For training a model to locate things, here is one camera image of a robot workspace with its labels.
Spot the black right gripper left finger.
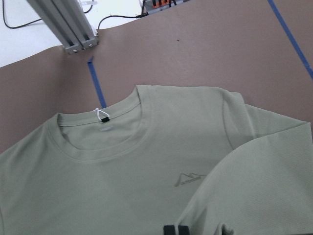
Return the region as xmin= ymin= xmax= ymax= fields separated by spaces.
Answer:
xmin=163 ymin=225 xmax=176 ymax=235

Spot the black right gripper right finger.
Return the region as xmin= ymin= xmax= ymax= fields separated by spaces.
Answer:
xmin=178 ymin=225 xmax=190 ymax=235

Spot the olive green long-sleeve shirt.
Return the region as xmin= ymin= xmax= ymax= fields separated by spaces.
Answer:
xmin=0 ymin=85 xmax=313 ymax=235

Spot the orange black connector board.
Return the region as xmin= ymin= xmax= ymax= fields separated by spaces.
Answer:
xmin=140 ymin=0 xmax=188 ymax=14

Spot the aluminium frame post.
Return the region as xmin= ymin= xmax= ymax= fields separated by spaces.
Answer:
xmin=28 ymin=0 xmax=99 ymax=54

